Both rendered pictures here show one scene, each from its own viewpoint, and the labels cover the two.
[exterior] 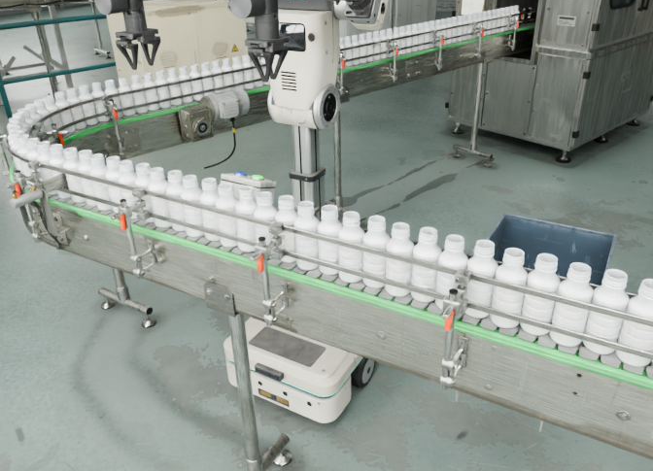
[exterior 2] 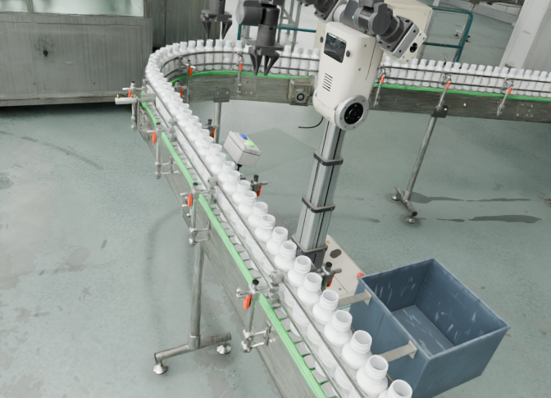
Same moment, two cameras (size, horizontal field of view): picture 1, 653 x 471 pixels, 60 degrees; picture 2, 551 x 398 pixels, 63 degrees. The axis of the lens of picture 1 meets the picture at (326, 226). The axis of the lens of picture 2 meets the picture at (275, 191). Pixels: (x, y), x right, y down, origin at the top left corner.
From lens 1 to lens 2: 0.66 m
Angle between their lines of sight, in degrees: 24
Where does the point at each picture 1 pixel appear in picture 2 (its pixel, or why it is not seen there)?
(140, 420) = (166, 272)
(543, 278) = (320, 309)
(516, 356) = (289, 359)
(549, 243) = (457, 302)
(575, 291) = (330, 333)
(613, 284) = (353, 344)
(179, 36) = not seen: hidden behind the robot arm
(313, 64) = (344, 75)
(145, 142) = (258, 93)
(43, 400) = (129, 231)
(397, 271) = (255, 250)
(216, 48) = not seen: hidden behind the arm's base
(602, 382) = not seen: outside the picture
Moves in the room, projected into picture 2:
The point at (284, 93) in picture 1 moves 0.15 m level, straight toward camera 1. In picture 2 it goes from (322, 90) to (307, 99)
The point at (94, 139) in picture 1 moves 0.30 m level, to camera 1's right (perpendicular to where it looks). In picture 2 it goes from (222, 79) to (264, 93)
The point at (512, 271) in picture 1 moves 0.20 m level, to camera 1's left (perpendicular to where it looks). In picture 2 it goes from (305, 291) to (234, 253)
